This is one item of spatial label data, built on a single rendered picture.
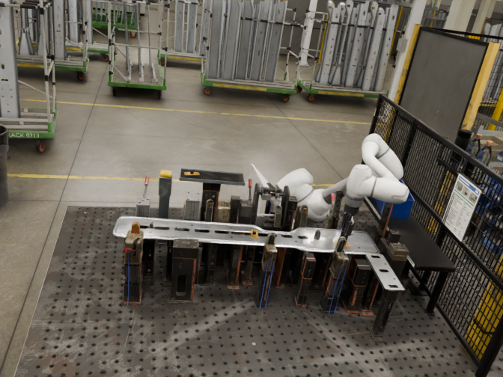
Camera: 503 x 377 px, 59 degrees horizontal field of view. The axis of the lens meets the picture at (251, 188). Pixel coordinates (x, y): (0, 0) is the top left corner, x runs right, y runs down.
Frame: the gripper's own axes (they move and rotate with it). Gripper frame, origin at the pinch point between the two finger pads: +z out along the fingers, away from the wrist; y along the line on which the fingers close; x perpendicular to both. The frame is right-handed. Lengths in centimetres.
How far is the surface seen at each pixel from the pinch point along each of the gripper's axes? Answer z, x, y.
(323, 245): 4.1, 10.5, -2.1
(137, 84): 77, 183, 597
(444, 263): 1, -49, -17
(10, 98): 49, 297, 347
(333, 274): 10.1, 8.2, -18.2
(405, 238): 1.1, -37.5, 6.0
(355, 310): 32.4, -8.6, -17.9
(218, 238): 4, 66, -1
